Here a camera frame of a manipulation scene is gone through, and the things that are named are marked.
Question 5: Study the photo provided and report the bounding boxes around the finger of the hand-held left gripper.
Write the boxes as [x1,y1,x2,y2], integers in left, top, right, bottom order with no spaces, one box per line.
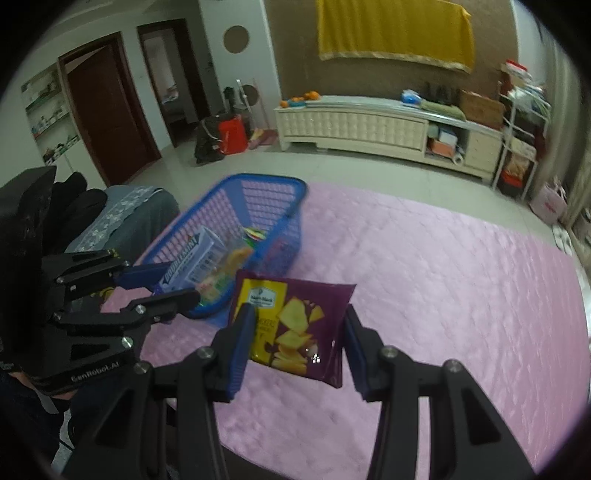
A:
[41,249,174,297]
[51,288,202,332]

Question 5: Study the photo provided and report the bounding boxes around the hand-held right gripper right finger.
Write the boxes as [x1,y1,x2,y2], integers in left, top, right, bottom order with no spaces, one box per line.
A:
[342,305,539,480]

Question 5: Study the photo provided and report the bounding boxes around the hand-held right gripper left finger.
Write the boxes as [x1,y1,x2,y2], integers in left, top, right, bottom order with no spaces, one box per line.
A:
[62,305,258,480]

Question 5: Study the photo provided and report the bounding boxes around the blue chewing gum box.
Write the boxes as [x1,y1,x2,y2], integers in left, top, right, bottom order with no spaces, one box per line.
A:
[154,226,222,296]

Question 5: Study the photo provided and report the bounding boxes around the purple chips packet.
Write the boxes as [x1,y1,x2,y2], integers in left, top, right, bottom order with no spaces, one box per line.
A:
[228,269,357,388]

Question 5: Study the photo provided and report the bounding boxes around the blue plastic basket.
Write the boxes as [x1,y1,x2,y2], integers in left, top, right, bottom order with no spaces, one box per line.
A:
[134,173,309,320]

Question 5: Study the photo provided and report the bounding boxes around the grey covered chair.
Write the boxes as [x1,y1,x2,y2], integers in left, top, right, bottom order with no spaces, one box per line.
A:
[65,185,181,266]

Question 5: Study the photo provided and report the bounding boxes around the black cloth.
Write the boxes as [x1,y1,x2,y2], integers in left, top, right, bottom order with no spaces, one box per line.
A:
[44,172,109,254]

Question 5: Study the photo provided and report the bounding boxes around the yellow clear snack packet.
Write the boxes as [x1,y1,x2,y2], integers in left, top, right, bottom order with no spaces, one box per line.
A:
[222,247,254,278]

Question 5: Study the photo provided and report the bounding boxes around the pink quilted tablecloth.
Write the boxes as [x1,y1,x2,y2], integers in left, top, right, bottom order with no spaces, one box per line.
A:
[99,182,589,480]

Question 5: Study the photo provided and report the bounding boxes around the black bag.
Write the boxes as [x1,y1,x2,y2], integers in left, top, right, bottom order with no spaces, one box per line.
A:
[194,115,227,164]

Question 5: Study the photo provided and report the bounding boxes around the brown wooden door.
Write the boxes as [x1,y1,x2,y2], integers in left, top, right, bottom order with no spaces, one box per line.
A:
[58,32,162,188]

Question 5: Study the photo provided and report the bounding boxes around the red bag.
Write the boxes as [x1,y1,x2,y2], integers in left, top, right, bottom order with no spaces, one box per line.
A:
[218,117,247,155]

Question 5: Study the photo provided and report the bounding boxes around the pink broom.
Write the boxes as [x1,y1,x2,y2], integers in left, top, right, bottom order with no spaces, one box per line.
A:
[249,83,279,149]

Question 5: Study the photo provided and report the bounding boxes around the dark framed doorway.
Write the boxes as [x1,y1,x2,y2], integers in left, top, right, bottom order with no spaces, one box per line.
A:
[137,18,211,148]

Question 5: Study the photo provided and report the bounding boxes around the cream TV cabinet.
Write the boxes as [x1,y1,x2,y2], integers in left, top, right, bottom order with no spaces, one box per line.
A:
[274,95,505,185]

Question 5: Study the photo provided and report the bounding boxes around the white slippers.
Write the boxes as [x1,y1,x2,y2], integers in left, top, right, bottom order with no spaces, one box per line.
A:
[551,224,575,254]

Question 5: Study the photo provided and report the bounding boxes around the pink bag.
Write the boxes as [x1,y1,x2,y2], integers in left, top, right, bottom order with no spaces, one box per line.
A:
[529,180,570,225]

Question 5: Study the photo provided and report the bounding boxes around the green cushion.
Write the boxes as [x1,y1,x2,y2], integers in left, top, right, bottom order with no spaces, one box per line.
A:
[420,100,465,121]

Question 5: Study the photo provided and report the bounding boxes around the white shelf rack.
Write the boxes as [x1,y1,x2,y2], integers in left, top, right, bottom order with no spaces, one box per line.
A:
[492,88,552,199]

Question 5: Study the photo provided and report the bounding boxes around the brown cardboard box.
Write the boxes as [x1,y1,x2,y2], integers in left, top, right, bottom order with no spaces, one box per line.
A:
[458,89,506,131]

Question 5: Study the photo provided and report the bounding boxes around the yellow cloth cover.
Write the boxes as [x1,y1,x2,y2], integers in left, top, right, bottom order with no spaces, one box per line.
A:
[315,0,476,73]

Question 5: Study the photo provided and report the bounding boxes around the wall shelf with bottles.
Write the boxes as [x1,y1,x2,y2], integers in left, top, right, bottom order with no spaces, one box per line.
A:
[21,65,79,164]

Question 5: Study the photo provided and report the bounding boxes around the plain round wall decor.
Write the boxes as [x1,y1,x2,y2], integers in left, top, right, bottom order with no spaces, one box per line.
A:
[224,25,250,53]

